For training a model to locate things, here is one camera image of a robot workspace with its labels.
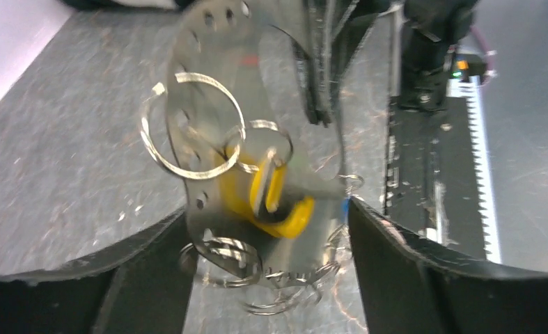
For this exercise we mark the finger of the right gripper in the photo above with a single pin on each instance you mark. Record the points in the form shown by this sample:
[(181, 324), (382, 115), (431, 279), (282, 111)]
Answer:
[(343, 50), (309, 60)]

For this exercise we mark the black white checkered blanket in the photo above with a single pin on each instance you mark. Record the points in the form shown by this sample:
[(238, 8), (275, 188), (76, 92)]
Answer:
[(107, 4)]

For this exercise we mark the red wired circuit board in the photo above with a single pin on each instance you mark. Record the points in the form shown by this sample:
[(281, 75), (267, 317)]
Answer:
[(467, 67)]

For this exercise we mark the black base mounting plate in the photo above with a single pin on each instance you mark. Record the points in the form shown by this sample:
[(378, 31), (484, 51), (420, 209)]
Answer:
[(431, 177)]

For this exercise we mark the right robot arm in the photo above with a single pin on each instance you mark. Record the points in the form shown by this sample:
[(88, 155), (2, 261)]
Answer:
[(436, 26)]

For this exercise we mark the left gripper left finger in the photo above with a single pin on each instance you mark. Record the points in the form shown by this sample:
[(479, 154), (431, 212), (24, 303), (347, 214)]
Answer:
[(133, 286)]

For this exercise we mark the blue capped key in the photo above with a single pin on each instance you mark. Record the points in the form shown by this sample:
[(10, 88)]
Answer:
[(345, 209)]

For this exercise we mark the yellow capped key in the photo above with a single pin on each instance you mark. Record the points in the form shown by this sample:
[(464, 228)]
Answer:
[(260, 198)]

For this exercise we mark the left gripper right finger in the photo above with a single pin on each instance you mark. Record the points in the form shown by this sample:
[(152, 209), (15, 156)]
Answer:
[(410, 284)]

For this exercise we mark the metal keyring plate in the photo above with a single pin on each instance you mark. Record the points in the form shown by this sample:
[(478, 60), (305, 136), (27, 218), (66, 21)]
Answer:
[(219, 118)]

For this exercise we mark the white slotted cable duct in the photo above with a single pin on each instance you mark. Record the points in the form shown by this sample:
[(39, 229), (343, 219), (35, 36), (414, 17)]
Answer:
[(471, 92)]

